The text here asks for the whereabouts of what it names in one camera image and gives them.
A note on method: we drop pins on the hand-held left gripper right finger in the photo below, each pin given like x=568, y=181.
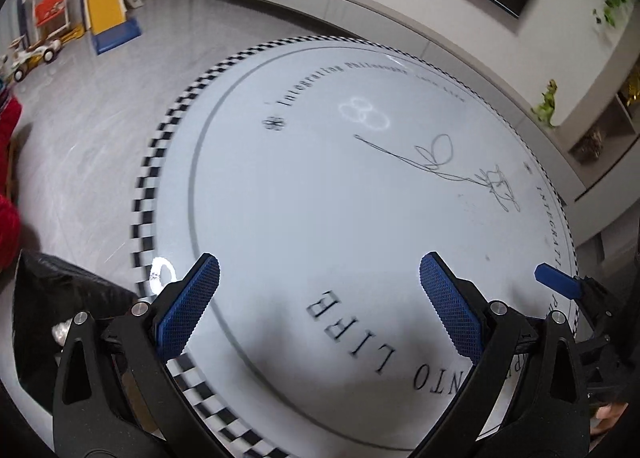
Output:
x=450, y=305

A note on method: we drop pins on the green toy dinosaur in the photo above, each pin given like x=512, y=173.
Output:
x=547, y=105

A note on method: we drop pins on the person's right hand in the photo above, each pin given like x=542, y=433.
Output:
x=610, y=418

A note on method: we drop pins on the white shelf unit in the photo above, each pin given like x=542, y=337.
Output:
x=617, y=125

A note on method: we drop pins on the wooden frame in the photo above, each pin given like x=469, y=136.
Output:
x=13, y=168

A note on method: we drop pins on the dried plant ornament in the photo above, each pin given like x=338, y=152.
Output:
x=590, y=143

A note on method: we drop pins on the yellow and blue toy slide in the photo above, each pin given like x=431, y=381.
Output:
x=105, y=0

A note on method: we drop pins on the black trash bag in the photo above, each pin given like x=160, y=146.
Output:
x=50, y=288

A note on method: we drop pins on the white toy car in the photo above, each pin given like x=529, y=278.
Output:
x=35, y=55

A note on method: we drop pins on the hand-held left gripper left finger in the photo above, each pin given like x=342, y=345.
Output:
x=190, y=303

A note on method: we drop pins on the gold ornament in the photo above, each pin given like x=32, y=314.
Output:
x=631, y=90

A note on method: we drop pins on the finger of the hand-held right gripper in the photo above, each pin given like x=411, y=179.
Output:
x=555, y=280

